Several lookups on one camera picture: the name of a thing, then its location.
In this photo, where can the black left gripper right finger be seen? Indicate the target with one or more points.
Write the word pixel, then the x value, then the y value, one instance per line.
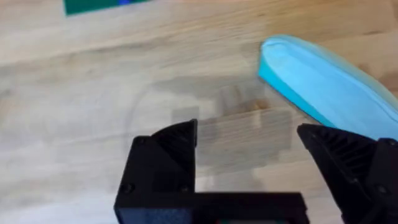
pixel 351 168

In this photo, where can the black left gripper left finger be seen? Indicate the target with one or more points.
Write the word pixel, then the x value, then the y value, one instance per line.
pixel 161 161

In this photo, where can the light blue zip bag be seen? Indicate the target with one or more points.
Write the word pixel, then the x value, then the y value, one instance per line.
pixel 323 87

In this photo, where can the green board with blocks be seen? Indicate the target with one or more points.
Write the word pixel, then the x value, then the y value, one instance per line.
pixel 93 5

